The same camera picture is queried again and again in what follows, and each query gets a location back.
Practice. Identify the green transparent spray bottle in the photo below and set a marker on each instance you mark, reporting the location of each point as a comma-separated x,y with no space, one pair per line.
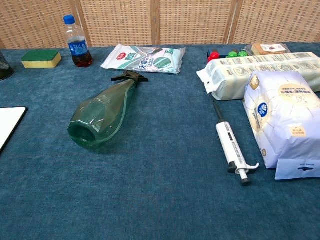
100,117

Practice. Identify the cola bottle with blue cap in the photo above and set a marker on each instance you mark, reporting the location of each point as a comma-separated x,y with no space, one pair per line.
78,47

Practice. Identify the cleaning cloth plastic package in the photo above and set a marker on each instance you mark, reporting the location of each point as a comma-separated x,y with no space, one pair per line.
140,58

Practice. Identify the white pipette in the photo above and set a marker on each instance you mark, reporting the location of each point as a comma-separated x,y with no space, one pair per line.
230,137

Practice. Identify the dark blue rectangular box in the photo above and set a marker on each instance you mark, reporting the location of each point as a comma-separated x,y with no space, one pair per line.
209,53

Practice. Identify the long cream printed package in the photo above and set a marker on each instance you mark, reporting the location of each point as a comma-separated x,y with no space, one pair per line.
230,75

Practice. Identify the red toy block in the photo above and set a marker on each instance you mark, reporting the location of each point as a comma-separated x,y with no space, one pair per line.
214,56

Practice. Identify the green toy block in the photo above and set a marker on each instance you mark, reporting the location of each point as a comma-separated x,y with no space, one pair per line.
233,54

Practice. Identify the bamboo folding screen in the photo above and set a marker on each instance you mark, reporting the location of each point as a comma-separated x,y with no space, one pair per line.
120,22

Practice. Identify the lilac tissue pack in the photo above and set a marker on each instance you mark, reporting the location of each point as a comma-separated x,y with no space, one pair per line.
282,120

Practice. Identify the biscuit pack in clear wrapper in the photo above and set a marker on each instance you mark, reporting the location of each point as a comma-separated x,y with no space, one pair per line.
267,48

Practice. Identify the green and yellow sponge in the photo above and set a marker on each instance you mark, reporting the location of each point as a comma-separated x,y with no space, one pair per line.
41,60

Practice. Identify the white board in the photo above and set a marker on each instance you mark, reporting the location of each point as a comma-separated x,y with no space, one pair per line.
7,125

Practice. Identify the black mesh pen holder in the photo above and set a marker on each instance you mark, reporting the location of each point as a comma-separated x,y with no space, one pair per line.
5,67

